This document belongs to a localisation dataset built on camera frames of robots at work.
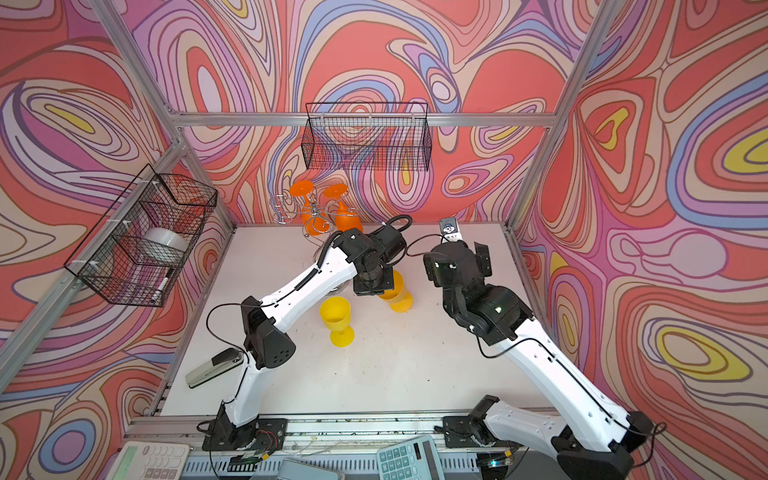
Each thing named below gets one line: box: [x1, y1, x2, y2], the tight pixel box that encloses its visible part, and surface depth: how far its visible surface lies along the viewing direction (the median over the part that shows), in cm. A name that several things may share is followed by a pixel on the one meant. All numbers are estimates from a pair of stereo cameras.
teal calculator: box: [376, 435, 446, 480], surface depth 70 cm
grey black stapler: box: [185, 347, 245, 388], surface depth 84 cm
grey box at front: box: [277, 459, 346, 480], surface depth 67 cm
